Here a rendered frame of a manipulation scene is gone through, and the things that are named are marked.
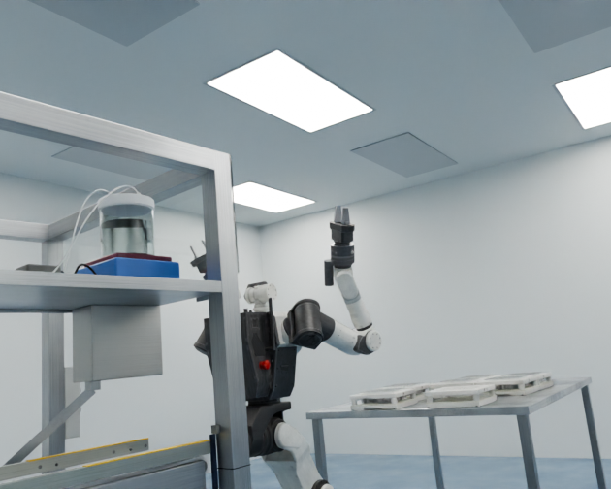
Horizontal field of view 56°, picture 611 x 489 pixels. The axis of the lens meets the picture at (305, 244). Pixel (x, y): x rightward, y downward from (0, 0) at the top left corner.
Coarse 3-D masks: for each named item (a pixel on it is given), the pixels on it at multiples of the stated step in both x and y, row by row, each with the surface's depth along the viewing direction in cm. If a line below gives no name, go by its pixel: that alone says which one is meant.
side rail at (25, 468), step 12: (120, 444) 159; (132, 444) 161; (144, 444) 164; (60, 456) 146; (72, 456) 148; (84, 456) 151; (96, 456) 153; (108, 456) 155; (0, 468) 135; (12, 468) 137; (24, 468) 139; (36, 468) 141; (48, 468) 143; (60, 468) 145; (0, 480) 134
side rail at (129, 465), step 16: (176, 448) 140; (192, 448) 144; (208, 448) 147; (112, 464) 127; (128, 464) 130; (144, 464) 133; (160, 464) 136; (16, 480) 113; (32, 480) 114; (48, 480) 117; (64, 480) 119; (80, 480) 121
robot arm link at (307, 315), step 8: (304, 304) 202; (312, 304) 203; (296, 312) 202; (304, 312) 200; (312, 312) 200; (320, 312) 203; (296, 320) 200; (304, 320) 197; (312, 320) 197; (320, 320) 201; (328, 320) 203; (296, 328) 199; (304, 328) 195; (320, 328) 198; (328, 328) 203; (328, 336) 204
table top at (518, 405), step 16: (560, 384) 319; (576, 384) 316; (512, 400) 260; (528, 400) 254; (544, 400) 255; (320, 416) 288; (336, 416) 283; (352, 416) 278; (368, 416) 273; (384, 416) 268; (400, 416) 264; (416, 416) 260; (432, 416) 256
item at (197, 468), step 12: (168, 468) 139; (180, 468) 140; (192, 468) 143; (204, 468) 145; (120, 480) 128; (132, 480) 130; (144, 480) 132; (156, 480) 135; (168, 480) 137; (180, 480) 140; (192, 480) 142; (204, 480) 145
